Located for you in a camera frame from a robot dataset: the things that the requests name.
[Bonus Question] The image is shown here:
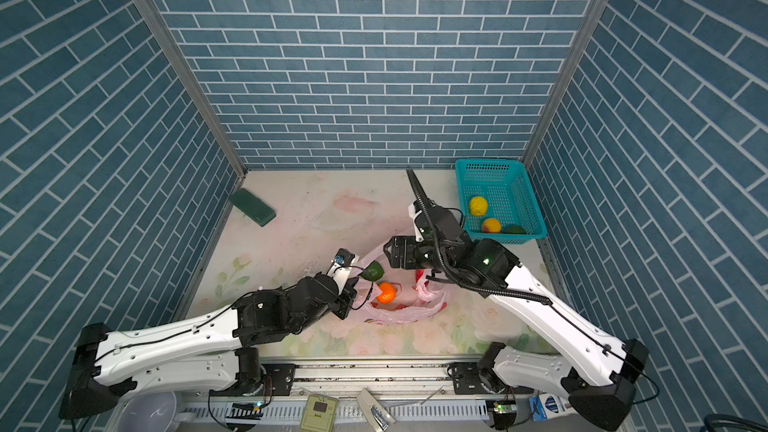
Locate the green avocado fruit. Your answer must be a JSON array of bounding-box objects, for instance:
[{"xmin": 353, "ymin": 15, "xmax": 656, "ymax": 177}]
[{"xmin": 502, "ymin": 224, "xmax": 527, "ymax": 235}]

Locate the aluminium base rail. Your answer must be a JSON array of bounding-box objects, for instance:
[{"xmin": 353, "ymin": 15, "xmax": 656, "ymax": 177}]
[{"xmin": 203, "ymin": 356, "xmax": 613, "ymax": 400}]

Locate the yellow orange mango fruit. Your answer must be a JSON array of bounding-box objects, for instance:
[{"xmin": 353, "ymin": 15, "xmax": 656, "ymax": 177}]
[{"xmin": 481, "ymin": 218, "xmax": 502, "ymax": 234}]

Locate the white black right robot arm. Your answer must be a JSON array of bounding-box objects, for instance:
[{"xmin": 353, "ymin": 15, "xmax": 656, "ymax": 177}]
[{"xmin": 383, "ymin": 204, "xmax": 649, "ymax": 431}]

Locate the pink plastic bag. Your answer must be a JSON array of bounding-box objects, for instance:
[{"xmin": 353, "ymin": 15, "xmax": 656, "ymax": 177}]
[{"xmin": 350, "ymin": 249, "xmax": 450, "ymax": 325}]

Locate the green rectangular box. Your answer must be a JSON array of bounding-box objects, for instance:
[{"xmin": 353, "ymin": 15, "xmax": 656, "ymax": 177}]
[{"xmin": 229, "ymin": 188, "xmax": 277, "ymax": 227}]

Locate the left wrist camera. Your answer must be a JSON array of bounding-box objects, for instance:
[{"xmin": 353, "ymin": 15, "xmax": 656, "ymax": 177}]
[{"xmin": 328, "ymin": 248, "xmax": 357, "ymax": 294}]

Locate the teal plastic basket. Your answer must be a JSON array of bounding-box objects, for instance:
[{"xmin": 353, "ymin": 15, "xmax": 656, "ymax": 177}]
[{"xmin": 455, "ymin": 158, "xmax": 548, "ymax": 245}]

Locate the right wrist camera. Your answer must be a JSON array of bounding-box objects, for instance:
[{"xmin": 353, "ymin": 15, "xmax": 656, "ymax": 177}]
[{"xmin": 408, "ymin": 202, "xmax": 428, "ymax": 242}]

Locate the white small device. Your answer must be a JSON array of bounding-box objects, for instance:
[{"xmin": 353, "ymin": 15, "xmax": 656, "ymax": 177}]
[{"xmin": 356, "ymin": 389, "xmax": 396, "ymax": 432}]

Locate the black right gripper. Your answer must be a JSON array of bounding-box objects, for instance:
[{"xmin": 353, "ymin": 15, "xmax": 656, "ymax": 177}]
[{"xmin": 382, "ymin": 230, "xmax": 454, "ymax": 274}]

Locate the green digital timer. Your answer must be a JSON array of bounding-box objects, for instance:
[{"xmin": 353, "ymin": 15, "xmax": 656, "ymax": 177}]
[{"xmin": 300, "ymin": 395, "xmax": 339, "ymax": 432}]

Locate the white plastic bowl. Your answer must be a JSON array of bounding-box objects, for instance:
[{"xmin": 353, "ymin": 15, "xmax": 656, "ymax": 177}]
[{"xmin": 117, "ymin": 392, "xmax": 181, "ymax": 432}]

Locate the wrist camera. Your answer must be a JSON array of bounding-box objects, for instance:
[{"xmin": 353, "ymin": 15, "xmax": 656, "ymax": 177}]
[
  {"xmin": 408, "ymin": 202, "xmax": 428, "ymax": 242},
  {"xmin": 328, "ymin": 248, "xmax": 357, "ymax": 294}
]

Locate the grey aluminium corner post left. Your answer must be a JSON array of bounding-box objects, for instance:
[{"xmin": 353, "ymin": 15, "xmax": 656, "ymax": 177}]
[{"xmin": 132, "ymin": 0, "xmax": 247, "ymax": 179}]

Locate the yellow lemon fruit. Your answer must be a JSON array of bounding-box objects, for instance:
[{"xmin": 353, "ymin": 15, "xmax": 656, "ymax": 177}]
[{"xmin": 469, "ymin": 196, "xmax": 489, "ymax": 217}]

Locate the grey aluminium corner post right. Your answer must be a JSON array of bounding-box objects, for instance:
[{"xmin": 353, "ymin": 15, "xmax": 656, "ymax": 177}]
[{"xmin": 522, "ymin": 0, "xmax": 609, "ymax": 169}]

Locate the blue white paper box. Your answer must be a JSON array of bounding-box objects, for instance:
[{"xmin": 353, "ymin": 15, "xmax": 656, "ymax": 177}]
[{"xmin": 529, "ymin": 394, "xmax": 573, "ymax": 422}]

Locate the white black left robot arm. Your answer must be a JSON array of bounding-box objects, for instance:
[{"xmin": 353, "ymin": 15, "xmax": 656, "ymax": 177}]
[{"xmin": 58, "ymin": 270, "xmax": 358, "ymax": 420}]

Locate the red fruit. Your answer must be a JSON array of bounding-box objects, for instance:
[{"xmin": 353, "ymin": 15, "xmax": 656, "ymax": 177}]
[{"xmin": 415, "ymin": 269, "xmax": 429, "ymax": 290}]

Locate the grey aluminium corner post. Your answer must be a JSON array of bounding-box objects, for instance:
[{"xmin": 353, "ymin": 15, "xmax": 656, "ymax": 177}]
[
  {"xmin": 522, "ymin": 0, "xmax": 609, "ymax": 169},
  {"xmin": 132, "ymin": 0, "xmax": 247, "ymax": 179}
]

